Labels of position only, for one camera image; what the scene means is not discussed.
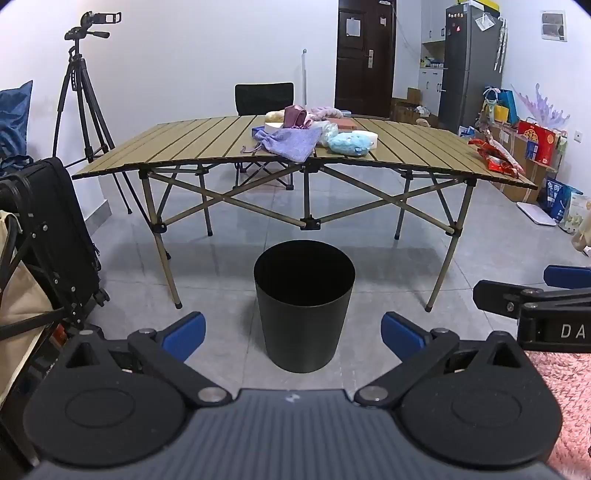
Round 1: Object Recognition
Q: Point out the black round waste bin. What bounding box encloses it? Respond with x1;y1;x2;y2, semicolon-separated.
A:
253;240;356;374

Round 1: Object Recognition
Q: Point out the black suitcase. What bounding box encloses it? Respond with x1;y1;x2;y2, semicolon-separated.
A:
0;157;112;324

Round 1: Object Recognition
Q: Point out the dark blue cushion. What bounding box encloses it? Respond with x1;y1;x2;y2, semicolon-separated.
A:
0;80;34;160

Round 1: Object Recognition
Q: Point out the dark brown door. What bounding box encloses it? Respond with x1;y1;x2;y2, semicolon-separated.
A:
335;0;397;118

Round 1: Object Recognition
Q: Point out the stack of cardboard boxes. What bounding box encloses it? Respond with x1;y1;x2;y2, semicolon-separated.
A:
392;88;439;125

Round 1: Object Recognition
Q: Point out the purple drawstring pouch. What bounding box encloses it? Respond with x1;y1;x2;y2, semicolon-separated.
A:
242;126;322;163

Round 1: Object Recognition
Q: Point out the beige fabric bag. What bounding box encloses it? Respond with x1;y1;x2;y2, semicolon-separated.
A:
0;210;61;407

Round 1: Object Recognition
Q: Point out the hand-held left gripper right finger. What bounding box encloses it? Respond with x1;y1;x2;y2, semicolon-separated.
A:
355;311;532;409

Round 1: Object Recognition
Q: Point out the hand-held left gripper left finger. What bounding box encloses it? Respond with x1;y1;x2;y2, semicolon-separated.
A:
58;311;232;409

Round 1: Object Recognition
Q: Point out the black folding chair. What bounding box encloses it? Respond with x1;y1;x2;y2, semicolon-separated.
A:
233;82;296;191

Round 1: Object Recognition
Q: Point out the red gift box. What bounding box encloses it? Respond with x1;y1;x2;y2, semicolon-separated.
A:
517;117;557;164

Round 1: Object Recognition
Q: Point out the grey refrigerator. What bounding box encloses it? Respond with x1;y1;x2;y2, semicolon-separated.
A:
438;2;504;134

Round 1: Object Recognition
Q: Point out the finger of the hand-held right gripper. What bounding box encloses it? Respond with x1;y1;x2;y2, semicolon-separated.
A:
473;280;546;319
544;265;591;301

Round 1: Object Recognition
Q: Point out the white kitchen cabinet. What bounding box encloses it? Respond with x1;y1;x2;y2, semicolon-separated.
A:
418;0;451;95

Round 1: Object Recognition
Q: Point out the black video camera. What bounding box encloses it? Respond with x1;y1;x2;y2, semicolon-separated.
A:
79;11;122;28

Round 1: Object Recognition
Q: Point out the pink fluffy rug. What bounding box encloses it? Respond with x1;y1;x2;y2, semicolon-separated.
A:
524;348;591;480

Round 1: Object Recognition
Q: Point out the white floor scale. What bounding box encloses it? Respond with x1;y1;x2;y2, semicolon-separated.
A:
516;202;558;227

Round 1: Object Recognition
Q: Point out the shiny purple ribbon bag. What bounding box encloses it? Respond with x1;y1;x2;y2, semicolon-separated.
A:
283;105;315;130

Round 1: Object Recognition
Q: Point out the purple coral decoration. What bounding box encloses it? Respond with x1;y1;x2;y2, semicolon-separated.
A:
512;83;571;130

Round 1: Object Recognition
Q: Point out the white wall panel box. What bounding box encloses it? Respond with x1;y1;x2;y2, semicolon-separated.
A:
540;10;568;43

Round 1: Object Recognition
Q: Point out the tan folding table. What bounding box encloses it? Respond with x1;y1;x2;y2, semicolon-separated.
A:
71;114;539;310

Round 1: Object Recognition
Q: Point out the blue printed package bag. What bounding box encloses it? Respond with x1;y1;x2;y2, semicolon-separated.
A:
542;178;583;222

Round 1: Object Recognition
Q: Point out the large brown cardboard box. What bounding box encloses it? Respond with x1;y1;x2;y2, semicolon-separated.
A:
489;124;555;204

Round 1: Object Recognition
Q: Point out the light blue plastic bag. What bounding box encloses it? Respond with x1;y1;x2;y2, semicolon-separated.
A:
328;130;374;156

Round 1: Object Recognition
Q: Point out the red snack wrapper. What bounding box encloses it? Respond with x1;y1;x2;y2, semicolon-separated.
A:
468;137;525;178

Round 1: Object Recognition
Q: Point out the black camera tripod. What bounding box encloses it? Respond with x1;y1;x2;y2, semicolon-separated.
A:
52;28;134;215

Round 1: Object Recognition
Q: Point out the black wheeled trolley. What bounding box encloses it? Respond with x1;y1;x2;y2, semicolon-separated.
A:
0;178;110;352

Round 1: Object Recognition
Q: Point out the blue gift bag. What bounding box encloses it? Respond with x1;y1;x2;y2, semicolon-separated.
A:
482;88;520;125

